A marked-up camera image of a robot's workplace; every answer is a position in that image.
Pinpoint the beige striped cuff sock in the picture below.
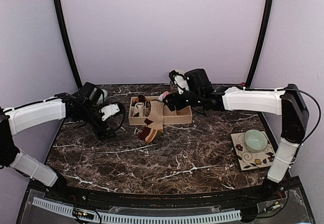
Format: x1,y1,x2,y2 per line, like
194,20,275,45
138,101,164,143

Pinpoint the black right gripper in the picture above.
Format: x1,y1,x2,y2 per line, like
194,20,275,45
163,91,203,112

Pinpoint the black frame post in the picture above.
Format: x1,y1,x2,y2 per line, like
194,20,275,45
245,0,273,87
53,0,82,89

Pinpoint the white slotted cable duct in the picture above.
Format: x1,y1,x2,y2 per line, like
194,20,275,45
31,197,241,223

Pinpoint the floral pattern coaster tile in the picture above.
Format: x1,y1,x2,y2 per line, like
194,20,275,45
230,130,275,171

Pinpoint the coral pattern ceramic mug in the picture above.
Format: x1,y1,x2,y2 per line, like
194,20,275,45
169,69,187,88

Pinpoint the wooden compartment organizer box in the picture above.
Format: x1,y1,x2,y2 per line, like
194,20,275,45
128,95,193,126

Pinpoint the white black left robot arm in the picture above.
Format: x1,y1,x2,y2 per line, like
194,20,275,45
1,82,126,202

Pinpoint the argyle rolled sock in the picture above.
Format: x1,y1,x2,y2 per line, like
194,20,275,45
137,95,147,103

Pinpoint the black front table rail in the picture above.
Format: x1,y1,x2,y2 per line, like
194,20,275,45
25,175,302,211

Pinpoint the white ribbed rolled sock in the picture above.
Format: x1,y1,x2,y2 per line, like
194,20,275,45
132,102,145,117

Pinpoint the black right frame post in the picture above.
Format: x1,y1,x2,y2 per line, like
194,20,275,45
245,0,273,87

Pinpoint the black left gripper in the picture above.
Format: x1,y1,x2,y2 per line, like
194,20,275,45
76,104,117,141

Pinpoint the black left frame post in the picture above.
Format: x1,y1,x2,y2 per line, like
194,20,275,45
53,0,82,89

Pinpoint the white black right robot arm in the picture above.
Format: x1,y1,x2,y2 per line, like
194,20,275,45
163,68,309,201

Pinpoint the light blue ceramic bowl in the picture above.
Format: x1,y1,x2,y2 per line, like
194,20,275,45
97,89,108,105

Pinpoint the pale green candle dish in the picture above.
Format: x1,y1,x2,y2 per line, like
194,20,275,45
244,129,268,153

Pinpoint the pink patterned long sock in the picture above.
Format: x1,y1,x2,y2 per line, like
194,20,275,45
157,91,170,102

